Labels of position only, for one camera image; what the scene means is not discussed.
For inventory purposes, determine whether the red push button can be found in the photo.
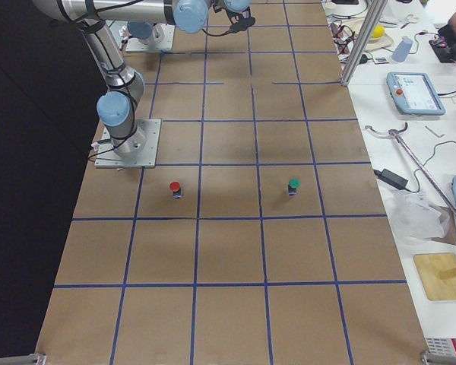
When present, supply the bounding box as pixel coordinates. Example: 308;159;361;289
169;181;183;199

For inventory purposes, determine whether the green push button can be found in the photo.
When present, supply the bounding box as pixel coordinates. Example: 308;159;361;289
287;178;300;196

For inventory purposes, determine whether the black power adapter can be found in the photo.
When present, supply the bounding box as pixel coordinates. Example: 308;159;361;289
373;169;408;190

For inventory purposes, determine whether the metal reacher stick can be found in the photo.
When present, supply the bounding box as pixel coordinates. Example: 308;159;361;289
363;122;456;220

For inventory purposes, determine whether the clear plastic bag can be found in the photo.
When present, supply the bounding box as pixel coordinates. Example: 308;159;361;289
384;190;451;246

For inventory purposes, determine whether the beige tray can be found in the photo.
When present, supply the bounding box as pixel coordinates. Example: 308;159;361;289
347;18;394;51

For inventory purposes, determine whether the yellow lemon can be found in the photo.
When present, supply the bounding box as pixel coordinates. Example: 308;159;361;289
371;25;385;40

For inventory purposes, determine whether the blue plastic cup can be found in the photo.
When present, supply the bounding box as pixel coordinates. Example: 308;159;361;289
391;36;413;63

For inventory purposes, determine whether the wooden cutting board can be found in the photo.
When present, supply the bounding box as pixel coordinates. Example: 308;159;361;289
413;253;456;301

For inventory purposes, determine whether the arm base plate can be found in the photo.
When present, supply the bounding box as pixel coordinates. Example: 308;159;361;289
126;22;175;53
93;119;162;168

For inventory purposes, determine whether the aluminium frame post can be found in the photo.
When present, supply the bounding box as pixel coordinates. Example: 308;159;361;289
340;0;388;87

